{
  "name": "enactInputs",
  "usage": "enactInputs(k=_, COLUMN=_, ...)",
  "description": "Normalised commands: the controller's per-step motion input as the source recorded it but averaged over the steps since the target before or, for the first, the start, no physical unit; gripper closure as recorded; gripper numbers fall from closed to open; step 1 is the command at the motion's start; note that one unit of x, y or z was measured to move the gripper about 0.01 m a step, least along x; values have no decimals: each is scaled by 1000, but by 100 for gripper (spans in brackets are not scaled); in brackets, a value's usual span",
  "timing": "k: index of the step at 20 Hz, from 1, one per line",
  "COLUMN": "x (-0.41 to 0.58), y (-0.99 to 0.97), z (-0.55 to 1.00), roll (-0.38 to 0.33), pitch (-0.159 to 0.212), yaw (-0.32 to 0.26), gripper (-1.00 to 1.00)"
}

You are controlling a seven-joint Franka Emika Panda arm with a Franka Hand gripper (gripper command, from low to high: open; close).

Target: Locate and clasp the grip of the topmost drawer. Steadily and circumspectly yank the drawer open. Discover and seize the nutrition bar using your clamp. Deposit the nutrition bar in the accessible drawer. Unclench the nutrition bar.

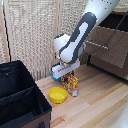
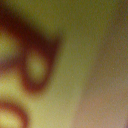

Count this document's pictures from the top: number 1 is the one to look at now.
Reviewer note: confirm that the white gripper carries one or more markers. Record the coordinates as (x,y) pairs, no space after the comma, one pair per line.
(65,70)

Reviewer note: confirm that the colourful snack box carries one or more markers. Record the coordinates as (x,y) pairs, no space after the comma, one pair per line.
(70,87)

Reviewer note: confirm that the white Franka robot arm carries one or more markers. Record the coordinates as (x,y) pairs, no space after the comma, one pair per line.
(76,36)

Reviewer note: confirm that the dark wooden drawer cabinet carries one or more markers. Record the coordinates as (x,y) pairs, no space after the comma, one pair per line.
(121,12)

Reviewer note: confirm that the blue bowl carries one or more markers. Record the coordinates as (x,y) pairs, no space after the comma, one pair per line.
(56,79)

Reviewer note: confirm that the small grey white cup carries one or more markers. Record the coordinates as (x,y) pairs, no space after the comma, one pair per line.
(74,95)

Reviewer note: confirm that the yellow bowl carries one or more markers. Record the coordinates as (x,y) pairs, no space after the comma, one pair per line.
(57,95)

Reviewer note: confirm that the black fabric storage bin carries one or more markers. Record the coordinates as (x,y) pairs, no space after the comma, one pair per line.
(20,96)

